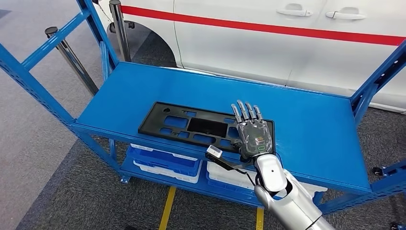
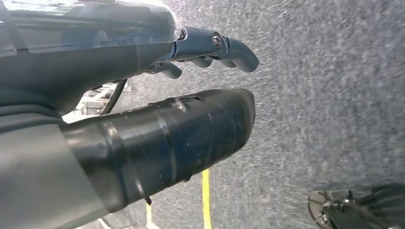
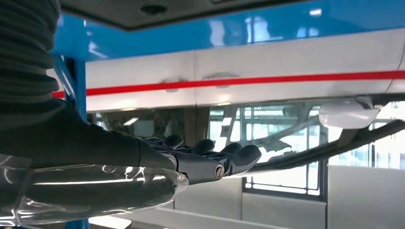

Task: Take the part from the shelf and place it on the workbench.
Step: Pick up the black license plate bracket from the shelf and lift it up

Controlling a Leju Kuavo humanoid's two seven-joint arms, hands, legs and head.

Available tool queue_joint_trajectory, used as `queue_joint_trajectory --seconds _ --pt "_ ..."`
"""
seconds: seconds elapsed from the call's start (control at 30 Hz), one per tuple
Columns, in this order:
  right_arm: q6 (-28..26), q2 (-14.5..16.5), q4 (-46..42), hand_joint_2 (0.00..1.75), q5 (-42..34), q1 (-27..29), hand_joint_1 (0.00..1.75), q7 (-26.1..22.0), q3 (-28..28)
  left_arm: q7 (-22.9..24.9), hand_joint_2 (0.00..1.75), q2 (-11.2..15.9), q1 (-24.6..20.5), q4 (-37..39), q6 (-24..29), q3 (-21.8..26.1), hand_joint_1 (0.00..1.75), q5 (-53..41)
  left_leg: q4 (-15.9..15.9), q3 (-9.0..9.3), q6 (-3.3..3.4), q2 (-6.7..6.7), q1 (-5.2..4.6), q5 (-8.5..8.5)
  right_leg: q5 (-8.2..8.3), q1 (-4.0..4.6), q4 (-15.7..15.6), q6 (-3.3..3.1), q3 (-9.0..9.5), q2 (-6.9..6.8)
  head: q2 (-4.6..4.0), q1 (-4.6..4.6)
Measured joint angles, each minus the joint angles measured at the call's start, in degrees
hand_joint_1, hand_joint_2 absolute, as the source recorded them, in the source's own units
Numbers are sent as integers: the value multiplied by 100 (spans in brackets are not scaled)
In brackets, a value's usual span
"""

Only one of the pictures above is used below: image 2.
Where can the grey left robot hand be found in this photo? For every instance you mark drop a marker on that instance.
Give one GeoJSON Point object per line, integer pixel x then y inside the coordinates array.
{"type": "Point", "coordinates": [79, 57]}

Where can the yellow floor tape square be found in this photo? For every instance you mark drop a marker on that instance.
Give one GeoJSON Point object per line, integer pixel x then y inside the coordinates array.
{"type": "Point", "coordinates": [206, 202]}

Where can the black robot foot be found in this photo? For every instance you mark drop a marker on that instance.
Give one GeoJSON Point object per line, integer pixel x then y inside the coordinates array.
{"type": "Point", "coordinates": [364, 211]}

